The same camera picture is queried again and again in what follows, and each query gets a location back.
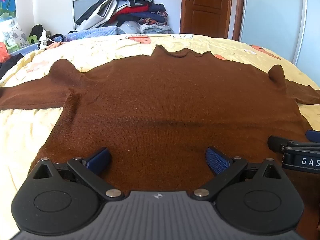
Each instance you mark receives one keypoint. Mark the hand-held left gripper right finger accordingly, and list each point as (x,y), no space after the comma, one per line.
(215,159)

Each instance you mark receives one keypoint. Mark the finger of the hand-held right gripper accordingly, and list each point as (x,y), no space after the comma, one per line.
(276,143)
(314,136)

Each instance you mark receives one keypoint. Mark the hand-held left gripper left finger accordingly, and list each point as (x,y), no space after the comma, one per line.
(100,158)

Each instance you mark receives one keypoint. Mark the brown knit sweater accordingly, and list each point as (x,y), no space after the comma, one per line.
(160,100)

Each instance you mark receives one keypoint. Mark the pile of assorted clothes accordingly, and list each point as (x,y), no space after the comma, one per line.
(130,10)

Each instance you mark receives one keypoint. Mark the yellow carrot print bedspread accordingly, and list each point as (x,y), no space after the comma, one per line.
(25,135)

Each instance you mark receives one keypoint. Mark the frosted sliding wardrobe door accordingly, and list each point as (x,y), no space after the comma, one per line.
(272,17)

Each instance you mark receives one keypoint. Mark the black cloth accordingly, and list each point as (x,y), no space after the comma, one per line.
(8,63)

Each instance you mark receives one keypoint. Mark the white plastic bag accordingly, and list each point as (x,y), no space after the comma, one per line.
(43,38)

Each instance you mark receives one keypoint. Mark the green plastic stool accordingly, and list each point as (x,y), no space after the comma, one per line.
(31,39)

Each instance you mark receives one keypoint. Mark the black bag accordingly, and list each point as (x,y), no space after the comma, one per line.
(36,30)

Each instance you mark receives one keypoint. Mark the orange red cloth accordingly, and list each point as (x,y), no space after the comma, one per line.
(3,52)

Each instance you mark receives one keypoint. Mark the floral print pillow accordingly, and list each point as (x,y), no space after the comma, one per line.
(15,33)

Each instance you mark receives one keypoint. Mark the grey framed panel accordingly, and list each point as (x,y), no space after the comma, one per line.
(80,7)

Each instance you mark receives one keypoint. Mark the brown wooden door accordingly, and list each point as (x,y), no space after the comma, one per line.
(205,7)

